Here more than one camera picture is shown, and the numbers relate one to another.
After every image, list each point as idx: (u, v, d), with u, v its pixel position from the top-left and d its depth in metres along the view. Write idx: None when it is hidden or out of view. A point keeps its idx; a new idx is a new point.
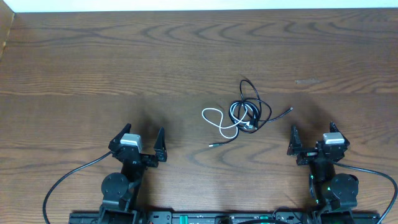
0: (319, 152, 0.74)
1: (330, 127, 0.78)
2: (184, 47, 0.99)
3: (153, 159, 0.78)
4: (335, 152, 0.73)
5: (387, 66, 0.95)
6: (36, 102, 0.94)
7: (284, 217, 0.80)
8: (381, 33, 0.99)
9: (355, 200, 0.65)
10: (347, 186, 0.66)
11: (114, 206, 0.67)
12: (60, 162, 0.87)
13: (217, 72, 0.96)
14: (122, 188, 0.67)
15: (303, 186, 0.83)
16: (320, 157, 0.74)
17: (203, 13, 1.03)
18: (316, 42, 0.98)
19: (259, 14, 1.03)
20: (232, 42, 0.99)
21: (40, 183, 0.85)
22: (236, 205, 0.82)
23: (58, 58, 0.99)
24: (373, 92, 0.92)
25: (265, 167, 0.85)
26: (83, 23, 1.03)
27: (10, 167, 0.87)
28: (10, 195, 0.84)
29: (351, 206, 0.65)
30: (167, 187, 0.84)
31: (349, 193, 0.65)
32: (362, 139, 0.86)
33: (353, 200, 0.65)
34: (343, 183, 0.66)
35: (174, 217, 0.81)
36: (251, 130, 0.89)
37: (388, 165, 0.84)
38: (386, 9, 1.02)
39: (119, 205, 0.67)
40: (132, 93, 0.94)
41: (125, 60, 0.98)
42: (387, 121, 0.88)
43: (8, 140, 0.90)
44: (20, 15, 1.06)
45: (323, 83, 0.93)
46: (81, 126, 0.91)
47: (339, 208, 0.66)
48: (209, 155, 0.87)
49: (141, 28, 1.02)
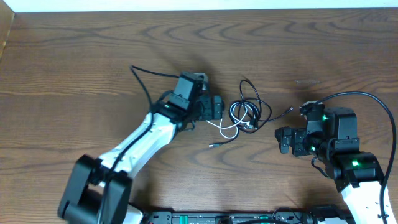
0: (309, 118, 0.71)
1: (300, 105, 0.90)
2: (184, 47, 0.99)
3: (212, 102, 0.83)
4: (319, 106, 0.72)
5: (388, 66, 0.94)
6: (37, 102, 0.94)
7: (284, 218, 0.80)
8: (382, 33, 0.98)
9: (354, 116, 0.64)
10: (343, 110, 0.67)
11: (186, 89, 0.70)
12: (61, 162, 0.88)
13: (217, 72, 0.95)
14: (202, 83, 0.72)
15: (302, 187, 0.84)
16: (310, 126, 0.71)
17: (203, 12, 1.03)
18: (316, 42, 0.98)
19: (259, 13, 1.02)
20: (232, 42, 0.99)
21: (40, 183, 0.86)
22: (236, 205, 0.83)
23: (59, 58, 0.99)
24: (373, 92, 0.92)
25: (265, 167, 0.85)
26: (82, 23, 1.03)
27: (11, 167, 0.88)
28: (11, 194, 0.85)
29: (350, 121, 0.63)
30: (168, 186, 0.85)
31: (346, 112, 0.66)
32: (362, 140, 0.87)
33: (352, 116, 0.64)
34: (340, 109, 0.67)
35: (174, 217, 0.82)
36: (250, 130, 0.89)
37: (386, 165, 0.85)
38: (387, 8, 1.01)
39: (191, 90, 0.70)
40: (132, 93, 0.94)
41: (125, 60, 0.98)
42: (387, 121, 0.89)
43: (8, 140, 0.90)
44: (20, 15, 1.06)
45: (323, 83, 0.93)
46: (81, 126, 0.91)
47: (342, 126, 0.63)
48: (209, 155, 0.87)
49: (141, 28, 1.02)
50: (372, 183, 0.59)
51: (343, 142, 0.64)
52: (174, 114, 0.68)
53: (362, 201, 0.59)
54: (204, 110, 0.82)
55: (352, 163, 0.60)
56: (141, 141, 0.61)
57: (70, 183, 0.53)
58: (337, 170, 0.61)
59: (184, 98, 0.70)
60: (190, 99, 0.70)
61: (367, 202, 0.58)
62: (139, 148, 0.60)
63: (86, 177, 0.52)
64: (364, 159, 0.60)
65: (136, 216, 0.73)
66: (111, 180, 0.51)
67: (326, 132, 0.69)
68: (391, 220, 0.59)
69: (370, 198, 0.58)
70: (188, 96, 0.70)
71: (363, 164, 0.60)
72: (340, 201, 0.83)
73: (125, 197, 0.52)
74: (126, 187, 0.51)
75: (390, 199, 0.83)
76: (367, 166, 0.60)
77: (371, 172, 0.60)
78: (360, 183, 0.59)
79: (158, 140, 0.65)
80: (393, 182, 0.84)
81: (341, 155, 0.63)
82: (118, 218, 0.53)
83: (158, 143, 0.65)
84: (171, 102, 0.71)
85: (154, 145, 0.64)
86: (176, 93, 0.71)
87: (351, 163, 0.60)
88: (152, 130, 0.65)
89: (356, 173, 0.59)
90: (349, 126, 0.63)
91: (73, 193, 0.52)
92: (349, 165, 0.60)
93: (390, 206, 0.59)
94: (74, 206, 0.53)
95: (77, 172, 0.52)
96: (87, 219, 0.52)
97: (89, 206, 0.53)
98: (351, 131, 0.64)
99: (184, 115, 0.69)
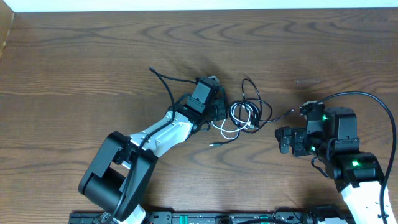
0: (309, 118, 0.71)
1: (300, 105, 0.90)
2: (184, 47, 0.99)
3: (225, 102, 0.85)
4: (319, 107, 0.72)
5: (388, 66, 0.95)
6: (37, 102, 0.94)
7: (284, 218, 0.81)
8: (382, 33, 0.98)
9: (354, 116, 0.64)
10: (344, 110, 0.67)
11: (204, 94, 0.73)
12: (60, 162, 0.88)
13: (217, 72, 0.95)
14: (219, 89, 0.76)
15: (302, 186, 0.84)
16: (310, 125, 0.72)
17: (203, 12, 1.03)
18: (316, 42, 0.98)
19: (259, 13, 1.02)
20: (232, 42, 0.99)
21: (40, 183, 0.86)
22: (236, 205, 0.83)
23: (59, 58, 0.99)
24: (373, 92, 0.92)
25: (265, 167, 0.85)
26: (82, 23, 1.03)
27: (11, 167, 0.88)
28: (11, 194, 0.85)
29: (349, 122, 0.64)
30: (168, 186, 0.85)
31: (347, 112, 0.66)
32: (362, 140, 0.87)
33: (352, 116, 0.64)
34: (341, 110, 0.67)
35: (174, 217, 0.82)
36: (252, 130, 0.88)
37: (385, 165, 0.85)
38: (387, 8, 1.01)
39: (208, 95, 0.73)
40: (132, 93, 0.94)
41: (125, 60, 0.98)
42: (387, 121, 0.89)
43: (8, 140, 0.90)
44: (20, 15, 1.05)
45: (323, 83, 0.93)
46: (81, 126, 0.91)
47: (341, 126, 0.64)
48: (209, 155, 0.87)
49: (140, 28, 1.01)
50: (372, 183, 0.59)
51: (343, 142, 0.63)
52: (191, 116, 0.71)
53: (362, 202, 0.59)
54: (218, 111, 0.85)
55: (352, 163, 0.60)
56: (164, 131, 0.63)
57: (96, 157, 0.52)
58: (336, 169, 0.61)
59: (200, 102, 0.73)
60: (205, 104, 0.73)
61: (367, 202, 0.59)
62: (163, 135, 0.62)
63: (114, 153, 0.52)
64: (364, 159, 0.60)
65: (140, 213, 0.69)
66: (137, 155, 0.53)
67: (326, 133, 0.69)
68: (390, 220, 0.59)
69: (370, 198, 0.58)
70: (204, 101, 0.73)
71: (362, 163, 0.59)
72: (340, 201, 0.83)
73: (147, 176, 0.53)
74: (152, 164, 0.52)
75: (390, 199, 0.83)
76: (367, 165, 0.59)
77: (371, 171, 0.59)
78: (360, 183, 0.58)
79: (178, 134, 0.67)
80: (393, 182, 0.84)
81: (341, 155, 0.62)
82: (135, 198, 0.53)
83: (176, 137, 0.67)
84: (188, 104, 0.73)
85: (174, 139, 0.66)
86: (193, 96, 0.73)
87: (351, 163, 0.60)
88: (174, 122, 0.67)
89: (356, 173, 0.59)
90: (349, 126, 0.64)
91: (98, 167, 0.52)
92: (349, 164, 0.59)
93: (390, 206, 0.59)
94: (96, 182, 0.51)
95: (106, 145, 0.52)
96: (108, 195, 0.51)
97: (111, 183, 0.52)
98: (350, 131, 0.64)
99: (199, 118, 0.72)
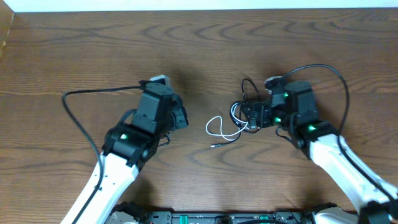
0: (274, 92, 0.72)
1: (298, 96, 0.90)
2: (184, 47, 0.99)
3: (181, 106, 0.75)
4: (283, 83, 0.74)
5: (388, 66, 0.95)
6: (37, 102, 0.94)
7: (284, 218, 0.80)
8: (382, 32, 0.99)
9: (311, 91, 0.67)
10: (301, 85, 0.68)
11: (152, 108, 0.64)
12: (60, 162, 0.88)
13: (217, 72, 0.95)
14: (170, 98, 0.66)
15: (302, 186, 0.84)
16: (274, 99, 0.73)
17: (203, 12, 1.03)
18: (316, 42, 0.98)
19: (259, 13, 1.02)
20: (232, 42, 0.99)
21: (40, 183, 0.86)
22: (236, 205, 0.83)
23: (58, 58, 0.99)
24: (374, 92, 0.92)
25: (265, 167, 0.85)
26: (82, 23, 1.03)
27: (11, 167, 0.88)
28: (10, 194, 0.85)
29: (308, 96, 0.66)
30: (168, 187, 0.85)
31: (304, 88, 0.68)
32: (362, 140, 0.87)
33: (308, 91, 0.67)
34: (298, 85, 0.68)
35: (174, 217, 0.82)
36: (253, 130, 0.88)
37: (387, 165, 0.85)
38: (387, 8, 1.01)
39: (157, 109, 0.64)
40: (132, 93, 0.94)
41: (125, 60, 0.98)
42: (387, 121, 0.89)
43: (8, 140, 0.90)
44: (20, 15, 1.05)
45: (323, 83, 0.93)
46: (81, 126, 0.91)
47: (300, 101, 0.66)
48: (209, 155, 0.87)
49: (141, 28, 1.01)
50: (328, 137, 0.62)
51: (303, 115, 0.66)
52: (135, 145, 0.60)
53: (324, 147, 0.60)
54: (176, 118, 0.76)
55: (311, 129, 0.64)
56: (90, 209, 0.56)
57: None
58: (300, 139, 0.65)
59: (150, 119, 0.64)
60: (156, 120, 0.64)
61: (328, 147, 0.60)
62: (88, 219, 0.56)
63: None
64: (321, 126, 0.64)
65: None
66: None
67: (288, 107, 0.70)
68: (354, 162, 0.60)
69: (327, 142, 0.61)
70: (153, 116, 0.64)
71: (319, 128, 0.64)
72: (340, 201, 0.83)
73: None
74: None
75: None
76: (324, 130, 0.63)
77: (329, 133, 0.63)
78: (319, 137, 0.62)
79: (114, 193, 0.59)
80: (394, 182, 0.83)
81: (302, 127, 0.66)
82: None
83: (120, 189, 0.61)
84: (135, 125, 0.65)
85: (111, 200, 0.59)
86: (140, 113, 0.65)
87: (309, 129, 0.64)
88: (107, 173, 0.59)
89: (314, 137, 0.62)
90: (307, 99, 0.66)
91: None
92: (308, 131, 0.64)
93: (349, 147, 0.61)
94: None
95: None
96: None
97: None
98: (308, 105, 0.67)
99: (148, 141, 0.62)
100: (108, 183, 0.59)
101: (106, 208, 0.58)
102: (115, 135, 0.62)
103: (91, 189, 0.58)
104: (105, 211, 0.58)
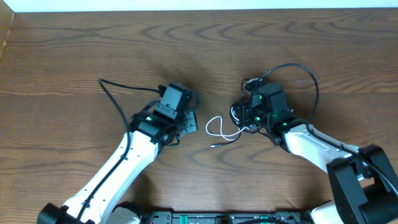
0: None
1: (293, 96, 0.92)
2: (184, 47, 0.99)
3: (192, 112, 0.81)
4: (260, 85, 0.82)
5: (388, 66, 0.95)
6: (37, 102, 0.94)
7: (284, 217, 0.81)
8: (382, 32, 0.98)
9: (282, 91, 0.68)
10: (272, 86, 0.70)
11: (175, 99, 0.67)
12: (61, 162, 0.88)
13: (217, 72, 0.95)
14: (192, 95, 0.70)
15: (302, 186, 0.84)
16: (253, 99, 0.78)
17: (203, 12, 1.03)
18: (316, 42, 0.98)
19: (259, 13, 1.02)
20: (232, 42, 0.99)
21: (40, 183, 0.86)
22: (236, 205, 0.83)
23: (59, 58, 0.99)
24: (373, 92, 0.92)
25: (265, 167, 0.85)
26: (82, 23, 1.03)
27: (11, 167, 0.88)
28: (11, 194, 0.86)
29: (279, 97, 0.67)
30: (168, 187, 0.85)
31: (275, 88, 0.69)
32: (362, 140, 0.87)
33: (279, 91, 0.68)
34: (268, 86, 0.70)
35: (174, 217, 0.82)
36: (253, 130, 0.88)
37: None
38: (387, 8, 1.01)
39: (180, 100, 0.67)
40: (132, 93, 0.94)
41: (125, 60, 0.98)
42: (387, 121, 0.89)
43: (9, 140, 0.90)
44: (20, 15, 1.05)
45: (323, 83, 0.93)
46: (81, 126, 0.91)
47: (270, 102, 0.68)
48: (209, 155, 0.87)
49: (141, 28, 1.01)
50: (299, 126, 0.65)
51: (278, 114, 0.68)
52: (158, 126, 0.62)
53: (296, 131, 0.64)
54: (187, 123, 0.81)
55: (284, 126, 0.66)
56: (114, 177, 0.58)
57: None
58: (277, 137, 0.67)
59: (171, 108, 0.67)
60: (178, 110, 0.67)
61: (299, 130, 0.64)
62: (111, 186, 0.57)
63: None
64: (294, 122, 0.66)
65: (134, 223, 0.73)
66: None
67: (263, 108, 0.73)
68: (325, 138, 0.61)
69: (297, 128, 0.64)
70: (175, 106, 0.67)
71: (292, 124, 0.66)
72: None
73: None
74: None
75: None
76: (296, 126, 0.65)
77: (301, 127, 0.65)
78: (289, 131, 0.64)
79: (136, 167, 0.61)
80: None
81: (278, 125, 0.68)
82: None
83: (138, 168, 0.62)
84: (158, 112, 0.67)
85: (132, 173, 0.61)
86: (163, 102, 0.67)
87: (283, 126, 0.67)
88: (133, 146, 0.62)
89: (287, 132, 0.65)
90: (278, 100, 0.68)
91: None
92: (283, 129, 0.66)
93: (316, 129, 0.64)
94: None
95: None
96: None
97: None
98: (282, 104, 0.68)
99: (171, 126, 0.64)
100: (134, 155, 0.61)
101: (127, 180, 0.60)
102: (140, 116, 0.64)
103: (117, 158, 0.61)
104: (125, 182, 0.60)
